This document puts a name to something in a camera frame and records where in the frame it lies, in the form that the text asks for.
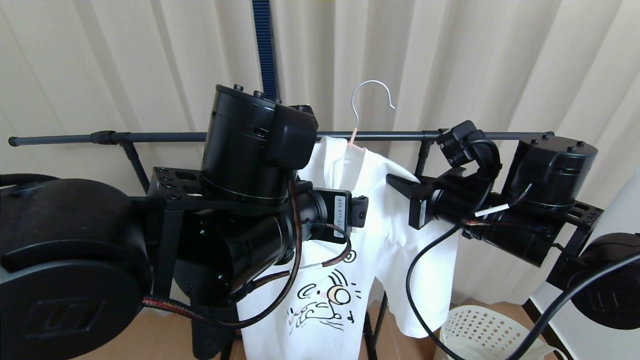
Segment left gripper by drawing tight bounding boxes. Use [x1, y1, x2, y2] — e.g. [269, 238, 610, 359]
[294, 187, 354, 251]

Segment black shorts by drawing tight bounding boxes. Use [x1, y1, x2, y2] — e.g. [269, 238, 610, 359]
[190, 300, 242, 360]

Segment black clothes rack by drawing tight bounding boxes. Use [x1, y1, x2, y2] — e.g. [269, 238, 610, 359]
[8, 130, 556, 360]

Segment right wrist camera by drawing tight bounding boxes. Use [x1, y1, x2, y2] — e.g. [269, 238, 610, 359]
[435, 119, 503, 182]

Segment black cable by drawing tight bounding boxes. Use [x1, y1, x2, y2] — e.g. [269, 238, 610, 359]
[405, 181, 640, 360]

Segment white curtain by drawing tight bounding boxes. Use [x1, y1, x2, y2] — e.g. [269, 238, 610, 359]
[0, 0, 282, 196]
[269, 0, 640, 307]

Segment white laundry basket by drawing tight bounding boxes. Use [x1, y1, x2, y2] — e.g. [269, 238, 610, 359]
[434, 305, 569, 360]

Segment pink clothes hanger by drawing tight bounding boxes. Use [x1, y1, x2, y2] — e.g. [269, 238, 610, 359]
[348, 79, 396, 149]

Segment white garment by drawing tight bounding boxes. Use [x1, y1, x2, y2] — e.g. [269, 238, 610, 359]
[237, 135, 460, 360]

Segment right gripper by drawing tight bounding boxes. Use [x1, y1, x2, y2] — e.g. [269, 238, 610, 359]
[407, 171, 494, 231]

